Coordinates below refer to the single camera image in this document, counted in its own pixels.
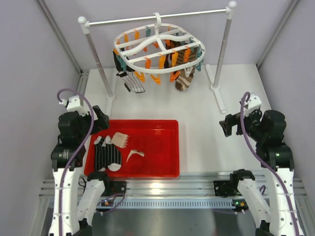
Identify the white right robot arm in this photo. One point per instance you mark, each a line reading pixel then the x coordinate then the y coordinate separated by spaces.
pixel 278 215

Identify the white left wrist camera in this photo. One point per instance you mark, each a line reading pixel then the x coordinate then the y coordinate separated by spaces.
pixel 75 104

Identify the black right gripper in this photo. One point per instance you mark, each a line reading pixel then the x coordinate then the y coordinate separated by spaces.
pixel 230 120

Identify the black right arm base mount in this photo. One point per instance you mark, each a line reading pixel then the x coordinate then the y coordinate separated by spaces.
pixel 224 188

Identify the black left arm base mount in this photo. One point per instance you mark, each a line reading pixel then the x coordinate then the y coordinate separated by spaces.
pixel 114 187

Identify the white clip sock hanger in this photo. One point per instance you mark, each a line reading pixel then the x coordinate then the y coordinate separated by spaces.
pixel 153 49

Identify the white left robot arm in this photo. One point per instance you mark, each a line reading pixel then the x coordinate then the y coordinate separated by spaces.
pixel 73 216

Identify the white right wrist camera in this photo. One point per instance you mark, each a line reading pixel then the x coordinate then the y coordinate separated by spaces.
pixel 251 104

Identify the hanging brown striped sock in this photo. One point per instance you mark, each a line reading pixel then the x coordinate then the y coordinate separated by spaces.
pixel 184 79

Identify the white drying rack stand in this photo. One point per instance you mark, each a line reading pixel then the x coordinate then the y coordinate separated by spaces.
pixel 215 76

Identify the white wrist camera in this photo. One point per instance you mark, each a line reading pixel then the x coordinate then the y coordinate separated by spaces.
pixel 251 104
pixel 75 104

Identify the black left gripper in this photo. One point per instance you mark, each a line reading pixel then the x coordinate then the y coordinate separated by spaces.
pixel 102 123

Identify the hanging black striped sock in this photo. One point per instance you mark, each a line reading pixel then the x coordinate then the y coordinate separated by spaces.
pixel 131 82

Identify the black white striped sock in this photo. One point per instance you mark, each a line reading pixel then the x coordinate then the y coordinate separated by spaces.
pixel 107 156

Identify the red plastic tray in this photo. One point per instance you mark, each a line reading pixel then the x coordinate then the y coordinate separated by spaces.
pixel 158 139

